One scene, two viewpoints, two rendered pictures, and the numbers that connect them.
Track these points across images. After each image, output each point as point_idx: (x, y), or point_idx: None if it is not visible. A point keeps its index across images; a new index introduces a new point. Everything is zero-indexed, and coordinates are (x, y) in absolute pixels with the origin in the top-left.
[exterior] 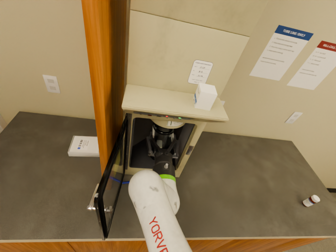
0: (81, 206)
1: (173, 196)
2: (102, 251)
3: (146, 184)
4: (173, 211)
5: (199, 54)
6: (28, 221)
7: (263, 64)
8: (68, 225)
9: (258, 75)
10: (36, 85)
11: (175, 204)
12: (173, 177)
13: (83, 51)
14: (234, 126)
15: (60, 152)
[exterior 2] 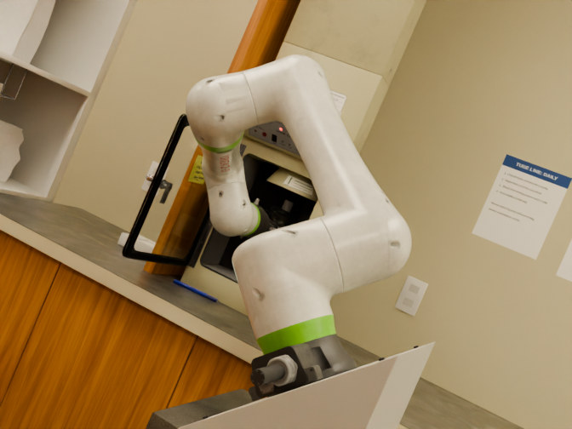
0: (105, 256)
1: (246, 194)
2: (46, 421)
3: None
4: (237, 205)
5: (334, 84)
6: (41, 229)
7: (494, 217)
8: (81, 251)
9: (489, 237)
10: (133, 175)
11: (244, 206)
12: (259, 211)
13: None
14: (454, 372)
15: (108, 237)
